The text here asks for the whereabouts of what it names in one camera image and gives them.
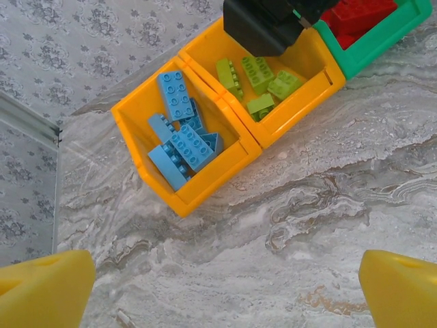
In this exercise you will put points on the small green lego brick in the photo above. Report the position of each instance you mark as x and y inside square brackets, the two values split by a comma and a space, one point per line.
[285, 85]
[261, 106]

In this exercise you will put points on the red lego brick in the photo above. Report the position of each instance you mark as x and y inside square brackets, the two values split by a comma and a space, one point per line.
[362, 10]
[345, 40]

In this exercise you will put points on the green plastic bin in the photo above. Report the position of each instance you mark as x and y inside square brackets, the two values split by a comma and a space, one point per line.
[375, 51]

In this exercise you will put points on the orange plastic bin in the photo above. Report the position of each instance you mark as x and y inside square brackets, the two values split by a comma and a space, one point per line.
[297, 112]
[205, 194]

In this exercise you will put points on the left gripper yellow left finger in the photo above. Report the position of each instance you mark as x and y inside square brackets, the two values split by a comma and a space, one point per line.
[41, 294]

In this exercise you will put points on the blue lego brick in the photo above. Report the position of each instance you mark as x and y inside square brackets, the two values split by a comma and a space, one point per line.
[162, 128]
[215, 143]
[197, 121]
[169, 167]
[193, 150]
[174, 95]

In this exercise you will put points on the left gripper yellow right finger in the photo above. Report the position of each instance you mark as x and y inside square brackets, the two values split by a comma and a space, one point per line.
[403, 294]

